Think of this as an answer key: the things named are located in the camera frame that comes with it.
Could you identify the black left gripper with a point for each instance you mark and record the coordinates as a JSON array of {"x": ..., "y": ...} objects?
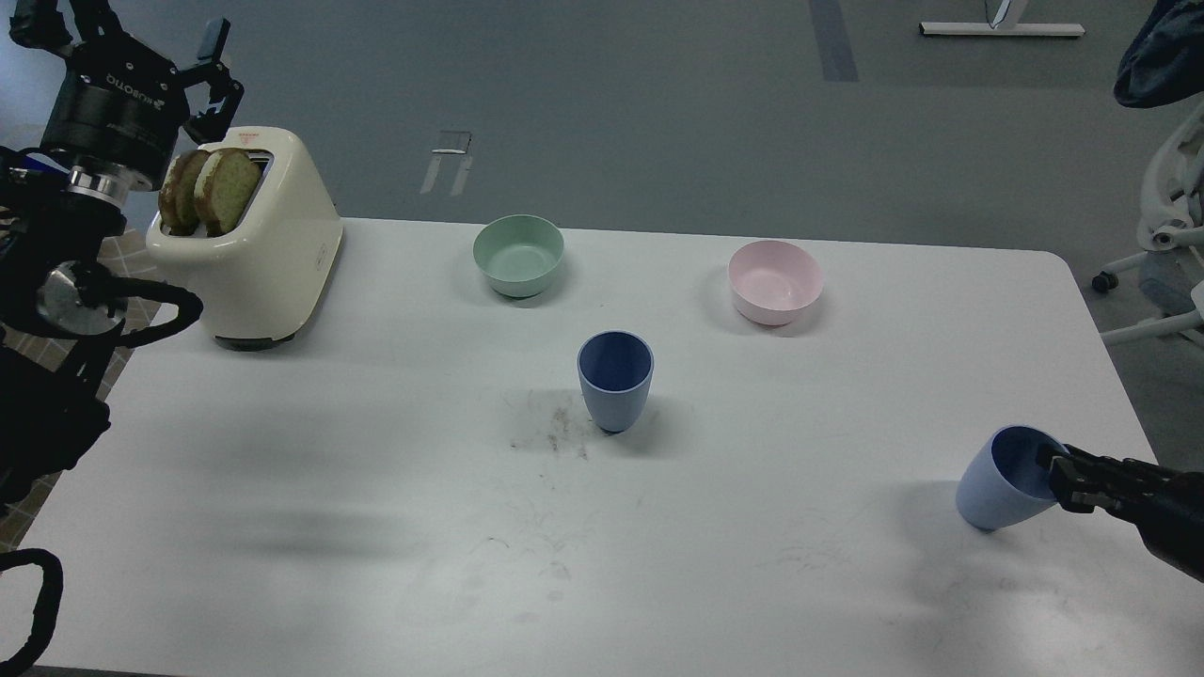
[{"x": 120, "y": 104}]

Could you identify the pink bowl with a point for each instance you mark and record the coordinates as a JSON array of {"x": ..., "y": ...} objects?
[{"x": 773, "y": 282}]

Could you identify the metal floor bracket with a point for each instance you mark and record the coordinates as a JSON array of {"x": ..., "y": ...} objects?
[{"x": 449, "y": 163}]

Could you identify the dark blue cloth on chair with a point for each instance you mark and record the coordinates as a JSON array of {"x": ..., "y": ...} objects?
[{"x": 1164, "y": 62}]

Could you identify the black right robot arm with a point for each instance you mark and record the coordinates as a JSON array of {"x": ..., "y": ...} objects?
[{"x": 1164, "y": 505}]

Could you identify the toast slice left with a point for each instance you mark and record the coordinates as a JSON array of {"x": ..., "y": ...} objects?
[{"x": 176, "y": 198}]

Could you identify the white desk foot bar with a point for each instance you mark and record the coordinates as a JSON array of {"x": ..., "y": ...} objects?
[{"x": 1004, "y": 21}]

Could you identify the toast slice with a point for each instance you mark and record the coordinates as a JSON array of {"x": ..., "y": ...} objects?
[
  {"x": 225, "y": 185},
  {"x": 176, "y": 198}
]

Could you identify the cream white toaster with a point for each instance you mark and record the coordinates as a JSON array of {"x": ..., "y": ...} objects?
[{"x": 260, "y": 283}]

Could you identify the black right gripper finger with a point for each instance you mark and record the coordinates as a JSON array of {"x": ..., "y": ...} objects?
[{"x": 1073, "y": 489}]

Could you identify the green bowl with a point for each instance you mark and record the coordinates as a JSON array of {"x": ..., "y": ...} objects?
[{"x": 519, "y": 255}]

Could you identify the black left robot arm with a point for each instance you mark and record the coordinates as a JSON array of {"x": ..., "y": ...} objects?
[{"x": 55, "y": 219}]

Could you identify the toast slice right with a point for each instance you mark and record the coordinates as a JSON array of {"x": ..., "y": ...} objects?
[{"x": 225, "y": 185}]

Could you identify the white office chair base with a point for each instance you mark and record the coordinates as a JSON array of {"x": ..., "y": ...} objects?
[{"x": 1169, "y": 237}]

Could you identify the blue cup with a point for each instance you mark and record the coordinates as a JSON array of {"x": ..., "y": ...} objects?
[
  {"x": 1005, "y": 484},
  {"x": 615, "y": 370}
]

